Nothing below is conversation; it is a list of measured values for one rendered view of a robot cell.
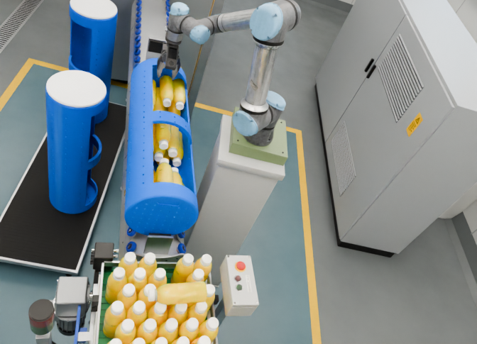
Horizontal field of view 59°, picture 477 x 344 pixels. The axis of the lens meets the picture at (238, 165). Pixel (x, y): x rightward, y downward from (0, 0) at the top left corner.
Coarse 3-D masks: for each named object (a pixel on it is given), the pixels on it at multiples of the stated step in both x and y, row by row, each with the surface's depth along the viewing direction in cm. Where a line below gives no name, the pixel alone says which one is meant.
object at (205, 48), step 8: (216, 0) 248; (224, 0) 249; (216, 8) 252; (208, 40) 268; (200, 48) 275; (208, 48) 272; (200, 56) 276; (208, 56) 277; (200, 64) 280; (200, 72) 286; (192, 80) 291; (200, 80) 290; (192, 88) 294; (192, 96) 300; (192, 104) 306
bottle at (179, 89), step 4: (176, 80) 219; (180, 80) 219; (176, 84) 216; (180, 84) 217; (184, 84) 220; (176, 88) 215; (180, 88) 215; (184, 88) 217; (176, 92) 212; (180, 92) 212; (184, 92) 214; (176, 96) 211; (180, 96) 211; (184, 96) 212; (172, 100) 214; (176, 100) 210; (180, 100) 210; (184, 100) 212
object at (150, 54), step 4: (148, 40) 247; (152, 40) 246; (156, 40) 248; (160, 40) 248; (164, 40) 249; (148, 44) 249; (152, 44) 248; (156, 44) 248; (160, 44) 248; (148, 48) 249; (152, 48) 250; (156, 48) 250; (160, 48) 250; (148, 52) 253; (152, 52) 254; (156, 52) 252; (160, 52) 253; (148, 56) 255; (152, 56) 255; (156, 56) 256
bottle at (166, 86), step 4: (164, 76) 215; (168, 76) 216; (160, 80) 215; (164, 80) 213; (168, 80) 214; (160, 84) 213; (164, 84) 211; (168, 84) 211; (172, 84) 216; (160, 88) 211; (164, 88) 209; (168, 88) 209; (172, 88) 213; (160, 92) 209; (164, 92) 207; (168, 92) 208; (172, 92) 210; (160, 96) 208; (164, 96) 207; (168, 96) 207; (172, 96) 209
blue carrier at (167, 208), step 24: (144, 72) 203; (168, 72) 217; (144, 96) 192; (144, 120) 181; (168, 120) 181; (144, 144) 172; (144, 168) 163; (192, 168) 184; (144, 192) 155; (168, 192) 155; (192, 192) 165; (144, 216) 162; (168, 216) 164; (192, 216) 166
